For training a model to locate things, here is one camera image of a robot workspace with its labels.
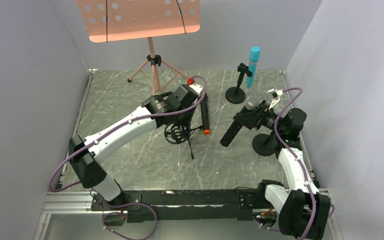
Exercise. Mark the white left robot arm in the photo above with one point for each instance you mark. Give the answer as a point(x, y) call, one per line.
point(88, 154)

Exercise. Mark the black orange-tipped microphone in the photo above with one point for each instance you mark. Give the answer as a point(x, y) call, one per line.
point(205, 119)

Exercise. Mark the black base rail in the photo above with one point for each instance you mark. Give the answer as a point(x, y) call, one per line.
point(240, 203)

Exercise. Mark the blue microphone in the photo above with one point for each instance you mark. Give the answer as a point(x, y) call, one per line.
point(254, 56)

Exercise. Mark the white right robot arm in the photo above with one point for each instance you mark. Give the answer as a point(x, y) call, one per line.
point(302, 211)

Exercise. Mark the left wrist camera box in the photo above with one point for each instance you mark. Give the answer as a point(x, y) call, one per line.
point(194, 86)

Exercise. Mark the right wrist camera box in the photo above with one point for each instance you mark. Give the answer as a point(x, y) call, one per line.
point(276, 95)

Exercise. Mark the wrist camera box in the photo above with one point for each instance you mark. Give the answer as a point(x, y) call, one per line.
point(194, 86)
point(276, 95)

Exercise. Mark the black shock mount tripod stand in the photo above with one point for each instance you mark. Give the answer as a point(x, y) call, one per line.
point(176, 134)

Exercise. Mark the black round-base mic stand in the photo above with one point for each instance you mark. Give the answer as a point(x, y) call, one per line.
point(264, 144)
point(236, 95)

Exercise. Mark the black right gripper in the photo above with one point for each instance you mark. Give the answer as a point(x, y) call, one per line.
point(245, 117)

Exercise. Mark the pink music stand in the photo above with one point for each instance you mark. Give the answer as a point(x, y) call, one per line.
point(118, 20)

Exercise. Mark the black silver-grille microphone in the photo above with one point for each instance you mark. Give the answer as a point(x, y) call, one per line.
point(250, 104)

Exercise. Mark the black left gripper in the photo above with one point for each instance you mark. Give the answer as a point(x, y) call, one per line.
point(185, 110)

